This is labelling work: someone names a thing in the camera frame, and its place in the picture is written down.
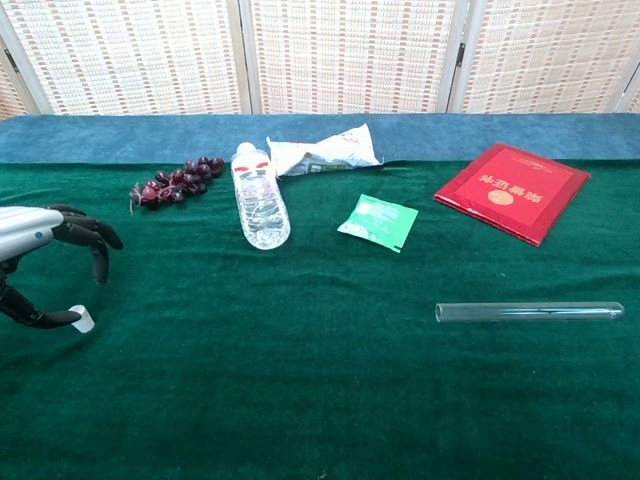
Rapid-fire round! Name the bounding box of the red certificate folder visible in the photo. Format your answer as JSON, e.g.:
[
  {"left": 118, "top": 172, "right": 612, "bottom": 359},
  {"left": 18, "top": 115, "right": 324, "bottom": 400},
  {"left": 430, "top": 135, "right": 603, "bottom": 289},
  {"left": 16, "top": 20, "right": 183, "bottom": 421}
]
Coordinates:
[{"left": 433, "top": 142, "right": 592, "bottom": 248}]

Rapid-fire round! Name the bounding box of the red grape bunch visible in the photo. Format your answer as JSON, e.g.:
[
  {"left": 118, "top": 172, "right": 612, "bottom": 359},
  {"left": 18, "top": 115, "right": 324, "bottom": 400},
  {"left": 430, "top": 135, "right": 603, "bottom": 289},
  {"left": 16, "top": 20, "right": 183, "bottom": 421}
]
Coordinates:
[{"left": 128, "top": 155, "right": 226, "bottom": 215}]

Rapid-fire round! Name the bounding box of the crumpled white plastic bag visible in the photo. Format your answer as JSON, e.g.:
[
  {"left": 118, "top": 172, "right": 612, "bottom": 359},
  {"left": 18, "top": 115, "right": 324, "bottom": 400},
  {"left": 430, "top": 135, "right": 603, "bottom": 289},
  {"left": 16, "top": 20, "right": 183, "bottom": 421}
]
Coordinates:
[{"left": 265, "top": 122, "right": 385, "bottom": 179}]

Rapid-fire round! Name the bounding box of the woven folding screen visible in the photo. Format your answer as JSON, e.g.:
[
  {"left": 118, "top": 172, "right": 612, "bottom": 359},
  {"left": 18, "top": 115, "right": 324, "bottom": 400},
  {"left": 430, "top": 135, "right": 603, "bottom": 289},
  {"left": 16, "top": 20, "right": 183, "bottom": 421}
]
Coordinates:
[{"left": 0, "top": 0, "right": 640, "bottom": 121}]

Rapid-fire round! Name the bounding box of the blue cloth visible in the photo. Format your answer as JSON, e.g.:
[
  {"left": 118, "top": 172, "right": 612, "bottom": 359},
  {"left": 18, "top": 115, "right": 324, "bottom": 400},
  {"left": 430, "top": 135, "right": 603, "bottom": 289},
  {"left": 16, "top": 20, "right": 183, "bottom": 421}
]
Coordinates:
[{"left": 0, "top": 112, "right": 640, "bottom": 165}]

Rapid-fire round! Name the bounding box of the clear plastic water bottle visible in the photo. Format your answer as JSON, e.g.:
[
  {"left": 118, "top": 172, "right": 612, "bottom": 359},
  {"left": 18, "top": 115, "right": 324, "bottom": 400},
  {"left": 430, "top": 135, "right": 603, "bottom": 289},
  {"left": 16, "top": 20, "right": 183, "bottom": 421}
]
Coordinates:
[{"left": 230, "top": 141, "right": 292, "bottom": 251}]

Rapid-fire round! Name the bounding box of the green velvet cloth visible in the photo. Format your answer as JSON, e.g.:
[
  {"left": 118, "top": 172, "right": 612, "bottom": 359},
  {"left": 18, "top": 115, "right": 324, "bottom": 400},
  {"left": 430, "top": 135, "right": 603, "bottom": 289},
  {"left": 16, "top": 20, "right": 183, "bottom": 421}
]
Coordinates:
[{"left": 0, "top": 158, "right": 640, "bottom": 480}]

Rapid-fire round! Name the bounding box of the green sachet packet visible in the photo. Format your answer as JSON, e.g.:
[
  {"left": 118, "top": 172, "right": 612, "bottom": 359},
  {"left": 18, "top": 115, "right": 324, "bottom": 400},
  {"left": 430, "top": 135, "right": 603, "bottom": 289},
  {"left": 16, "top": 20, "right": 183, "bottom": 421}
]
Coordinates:
[{"left": 336, "top": 193, "right": 420, "bottom": 254}]

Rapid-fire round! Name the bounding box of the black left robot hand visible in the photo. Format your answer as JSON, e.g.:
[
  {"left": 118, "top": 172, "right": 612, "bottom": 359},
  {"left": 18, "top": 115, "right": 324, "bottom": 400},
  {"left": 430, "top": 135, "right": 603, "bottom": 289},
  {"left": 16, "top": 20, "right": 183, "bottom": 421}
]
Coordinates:
[{"left": 0, "top": 203, "right": 125, "bottom": 330}]

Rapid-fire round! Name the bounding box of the clear glass test tube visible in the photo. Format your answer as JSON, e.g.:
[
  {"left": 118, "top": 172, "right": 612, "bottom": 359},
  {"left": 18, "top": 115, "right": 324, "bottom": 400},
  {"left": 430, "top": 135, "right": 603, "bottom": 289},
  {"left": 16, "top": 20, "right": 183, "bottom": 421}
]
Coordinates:
[{"left": 434, "top": 301, "right": 625, "bottom": 324}]

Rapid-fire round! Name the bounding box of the white stopper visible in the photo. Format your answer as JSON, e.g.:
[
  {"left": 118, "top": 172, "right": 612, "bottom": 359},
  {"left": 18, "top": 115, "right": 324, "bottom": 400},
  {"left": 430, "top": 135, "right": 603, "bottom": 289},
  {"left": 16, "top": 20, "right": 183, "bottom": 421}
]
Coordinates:
[{"left": 69, "top": 303, "right": 96, "bottom": 334}]

